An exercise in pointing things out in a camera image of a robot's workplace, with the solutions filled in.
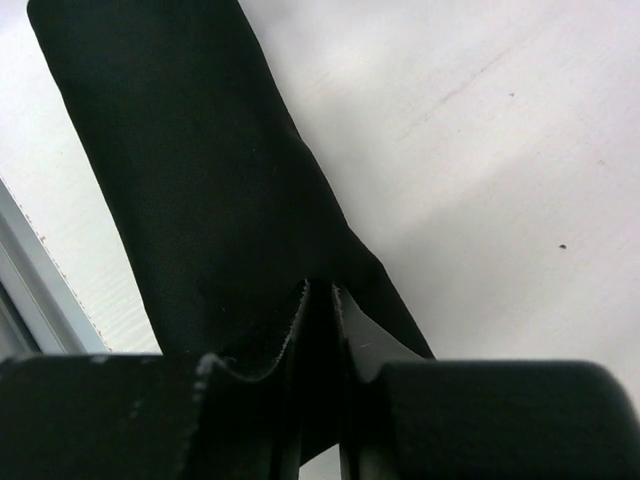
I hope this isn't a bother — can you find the black t-shirt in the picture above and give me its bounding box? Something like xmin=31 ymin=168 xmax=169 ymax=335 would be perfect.
xmin=27 ymin=1 xmax=431 ymax=387

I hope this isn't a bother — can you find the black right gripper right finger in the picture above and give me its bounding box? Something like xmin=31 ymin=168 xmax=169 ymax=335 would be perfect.
xmin=332 ymin=286 xmax=422 ymax=479

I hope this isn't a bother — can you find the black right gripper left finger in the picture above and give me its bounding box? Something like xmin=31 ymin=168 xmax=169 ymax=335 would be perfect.
xmin=184 ymin=281 xmax=310 ymax=479

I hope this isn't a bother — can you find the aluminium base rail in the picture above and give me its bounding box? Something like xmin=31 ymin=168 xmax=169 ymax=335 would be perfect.
xmin=1 ymin=186 xmax=109 ymax=354

